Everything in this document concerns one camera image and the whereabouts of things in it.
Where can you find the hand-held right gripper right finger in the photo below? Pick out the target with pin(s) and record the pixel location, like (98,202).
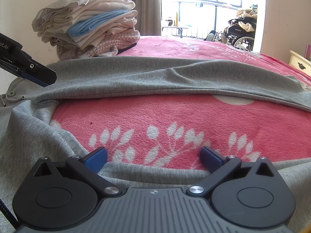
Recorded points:
(211,161)

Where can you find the stack of folded clothes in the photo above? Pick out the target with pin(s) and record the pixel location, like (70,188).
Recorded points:
(92,21)

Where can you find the black wheelchair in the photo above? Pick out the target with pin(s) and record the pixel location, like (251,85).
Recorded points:
(237,35)

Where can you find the black folded cloth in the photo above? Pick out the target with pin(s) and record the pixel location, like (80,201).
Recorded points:
(127,46)

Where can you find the pink cup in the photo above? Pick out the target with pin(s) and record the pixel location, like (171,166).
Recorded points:
(308,51)

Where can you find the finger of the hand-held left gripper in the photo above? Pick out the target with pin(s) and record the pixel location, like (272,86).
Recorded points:
(21,75)
(36,69)

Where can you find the metal balcony rail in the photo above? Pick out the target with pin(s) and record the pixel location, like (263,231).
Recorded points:
(206,3)

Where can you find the grey hoodie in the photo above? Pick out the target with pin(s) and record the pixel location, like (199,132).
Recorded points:
(145,75)

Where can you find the brown curtain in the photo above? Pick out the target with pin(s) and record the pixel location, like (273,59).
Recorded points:
(145,7)

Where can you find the clothes heap on wheelchair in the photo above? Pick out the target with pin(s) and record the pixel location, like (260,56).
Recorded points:
(247,17)

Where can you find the cream nightstand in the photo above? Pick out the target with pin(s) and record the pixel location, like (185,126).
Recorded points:
(301,63)

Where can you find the pink floral blanket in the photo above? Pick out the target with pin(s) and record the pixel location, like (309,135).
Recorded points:
(170,111)

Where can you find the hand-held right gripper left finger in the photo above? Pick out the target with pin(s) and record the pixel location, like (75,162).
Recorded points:
(96,160)

